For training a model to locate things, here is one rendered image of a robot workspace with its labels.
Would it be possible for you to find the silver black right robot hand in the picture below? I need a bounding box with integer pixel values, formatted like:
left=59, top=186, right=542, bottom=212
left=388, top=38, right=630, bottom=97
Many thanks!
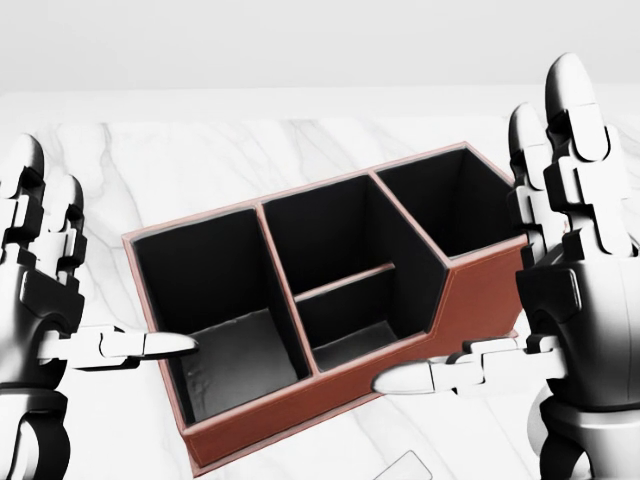
left=371, top=51, right=640, bottom=415

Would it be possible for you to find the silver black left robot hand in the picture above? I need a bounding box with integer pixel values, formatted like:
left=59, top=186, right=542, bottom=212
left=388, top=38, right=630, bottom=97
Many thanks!
left=0, top=133, right=202, bottom=394

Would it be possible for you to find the red-brown desk caddy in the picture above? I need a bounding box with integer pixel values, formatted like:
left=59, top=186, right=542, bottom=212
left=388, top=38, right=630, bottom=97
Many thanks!
left=121, top=141, right=532, bottom=476

